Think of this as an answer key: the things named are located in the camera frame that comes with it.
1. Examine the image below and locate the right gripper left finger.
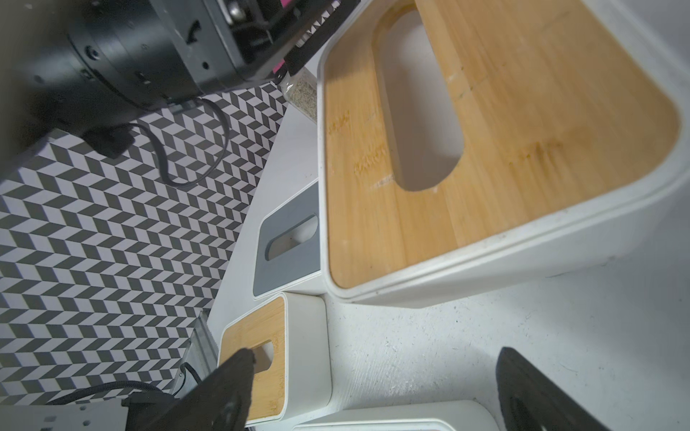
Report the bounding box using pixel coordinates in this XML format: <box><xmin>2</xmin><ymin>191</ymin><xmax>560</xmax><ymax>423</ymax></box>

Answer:
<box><xmin>126</xmin><ymin>348</ymin><xmax>255</xmax><ymax>430</ymax></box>

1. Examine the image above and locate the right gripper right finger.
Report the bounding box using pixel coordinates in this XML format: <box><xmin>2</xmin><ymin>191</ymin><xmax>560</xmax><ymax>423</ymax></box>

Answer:
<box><xmin>496</xmin><ymin>347</ymin><xmax>607</xmax><ymax>430</ymax></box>

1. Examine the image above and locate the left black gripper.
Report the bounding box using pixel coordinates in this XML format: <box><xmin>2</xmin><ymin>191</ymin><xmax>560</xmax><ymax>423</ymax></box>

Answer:
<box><xmin>151</xmin><ymin>0</ymin><xmax>359</xmax><ymax>92</ymax></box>

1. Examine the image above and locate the grey lid tissue box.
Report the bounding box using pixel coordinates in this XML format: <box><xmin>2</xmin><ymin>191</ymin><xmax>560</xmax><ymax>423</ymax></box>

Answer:
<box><xmin>253</xmin><ymin>181</ymin><xmax>325</xmax><ymax>300</ymax></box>

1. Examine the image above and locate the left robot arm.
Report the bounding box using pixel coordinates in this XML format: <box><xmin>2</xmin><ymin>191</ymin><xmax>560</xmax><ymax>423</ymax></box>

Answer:
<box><xmin>1</xmin><ymin>1</ymin><xmax>356</xmax><ymax>177</ymax></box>

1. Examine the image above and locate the small glass spice jar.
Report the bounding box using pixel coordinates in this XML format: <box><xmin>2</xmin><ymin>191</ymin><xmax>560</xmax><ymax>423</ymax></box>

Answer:
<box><xmin>280</xmin><ymin>68</ymin><xmax>318</xmax><ymax>123</ymax></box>

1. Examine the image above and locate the left black corrugated cable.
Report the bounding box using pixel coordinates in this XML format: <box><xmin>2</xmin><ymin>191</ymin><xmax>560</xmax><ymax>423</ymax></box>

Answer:
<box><xmin>47</xmin><ymin>379</ymin><xmax>174</xmax><ymax>405</ymax></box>

